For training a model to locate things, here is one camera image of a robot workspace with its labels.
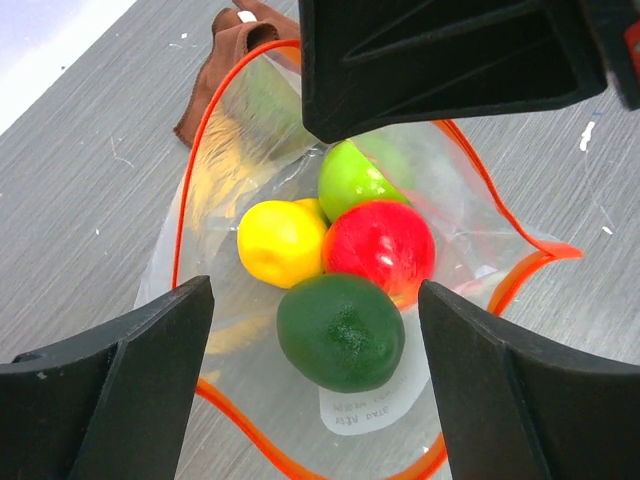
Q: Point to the clear zip top bag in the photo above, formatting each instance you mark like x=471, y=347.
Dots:
x=251, y=146

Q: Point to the orange yellow fruit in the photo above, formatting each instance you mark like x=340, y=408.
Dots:
x=280, y=242

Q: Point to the dark green lime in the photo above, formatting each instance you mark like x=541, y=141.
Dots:
x=342, y=332

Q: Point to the red tomato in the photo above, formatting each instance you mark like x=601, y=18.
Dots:
x=386, y=242

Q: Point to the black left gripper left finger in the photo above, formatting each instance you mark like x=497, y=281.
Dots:
x=112, y=402

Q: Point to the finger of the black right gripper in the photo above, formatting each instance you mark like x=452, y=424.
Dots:
x=369, y=64

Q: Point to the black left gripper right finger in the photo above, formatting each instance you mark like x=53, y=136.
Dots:
x=513, y=404

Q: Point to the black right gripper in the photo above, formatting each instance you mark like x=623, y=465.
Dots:
x=614, y=26

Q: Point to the light green apple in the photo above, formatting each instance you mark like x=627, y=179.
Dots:
x=348, y=178

